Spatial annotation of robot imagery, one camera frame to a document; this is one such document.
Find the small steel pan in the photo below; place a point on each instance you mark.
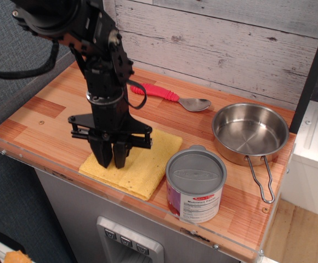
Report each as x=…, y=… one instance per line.
x=250, y=134

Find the orange object bottom left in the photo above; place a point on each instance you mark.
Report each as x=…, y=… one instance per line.
x=17, y=257

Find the yellow towel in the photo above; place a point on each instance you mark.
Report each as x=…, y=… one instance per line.
x=144, y=168

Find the silver ice dispenser panel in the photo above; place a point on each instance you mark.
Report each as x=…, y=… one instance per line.
x=122, y=244

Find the red handled metal spoon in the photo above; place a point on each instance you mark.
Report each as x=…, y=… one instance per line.
x=190, y=104

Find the white toy unit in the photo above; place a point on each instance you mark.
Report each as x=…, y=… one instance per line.
x=300, y=184

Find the grey toy fridge cabinet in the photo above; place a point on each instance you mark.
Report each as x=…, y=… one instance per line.
x=77, y=210

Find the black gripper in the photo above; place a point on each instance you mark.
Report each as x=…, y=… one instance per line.
x=110, y=122

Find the right black upright post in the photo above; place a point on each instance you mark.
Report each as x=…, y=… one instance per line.
x=306, y=95

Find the clear acrylic guard rail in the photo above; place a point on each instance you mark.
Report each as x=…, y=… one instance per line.
x=34, y=130

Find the grey toy food can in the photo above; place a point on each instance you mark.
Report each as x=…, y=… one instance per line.
x=195, y=180

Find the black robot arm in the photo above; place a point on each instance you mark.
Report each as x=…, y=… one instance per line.
x=96, y=43

